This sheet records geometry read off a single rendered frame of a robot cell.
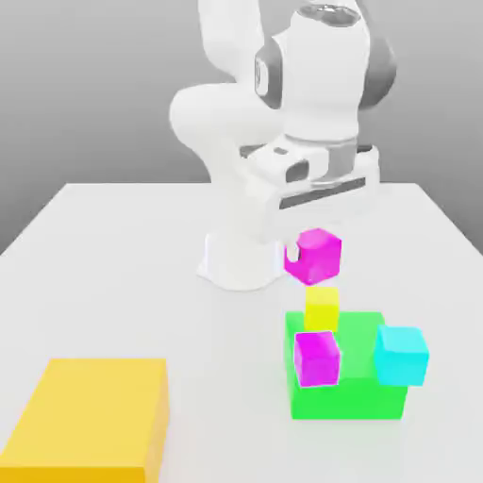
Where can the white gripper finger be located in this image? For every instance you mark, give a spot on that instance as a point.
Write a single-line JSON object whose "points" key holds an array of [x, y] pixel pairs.
{"points": [[291, 252]]}

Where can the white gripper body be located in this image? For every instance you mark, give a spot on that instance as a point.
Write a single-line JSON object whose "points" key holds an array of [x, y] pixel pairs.
{"points": [[324, 215]]}

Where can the small magenta cube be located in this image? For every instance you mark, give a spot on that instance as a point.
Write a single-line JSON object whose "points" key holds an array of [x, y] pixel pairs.
{"points": [[317, 360], [320, 256]]}

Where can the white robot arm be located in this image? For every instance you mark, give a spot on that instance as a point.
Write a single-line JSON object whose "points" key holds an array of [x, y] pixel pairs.
{"points": [[320, 83]]}

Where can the small yellow cube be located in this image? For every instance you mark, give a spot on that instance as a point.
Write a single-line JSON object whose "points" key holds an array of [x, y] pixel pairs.
{"points": [[321, 307]]}

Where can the small cyan cube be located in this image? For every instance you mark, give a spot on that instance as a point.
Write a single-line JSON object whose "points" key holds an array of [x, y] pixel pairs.
{"points": [[402, 356]]}

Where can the large green box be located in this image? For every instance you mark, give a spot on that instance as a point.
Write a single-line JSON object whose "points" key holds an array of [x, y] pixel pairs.
{"points": [[351, 398]]}

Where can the large orange box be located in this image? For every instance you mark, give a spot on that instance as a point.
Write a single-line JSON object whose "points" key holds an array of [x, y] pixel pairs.
{"points": [[86, 419]]}

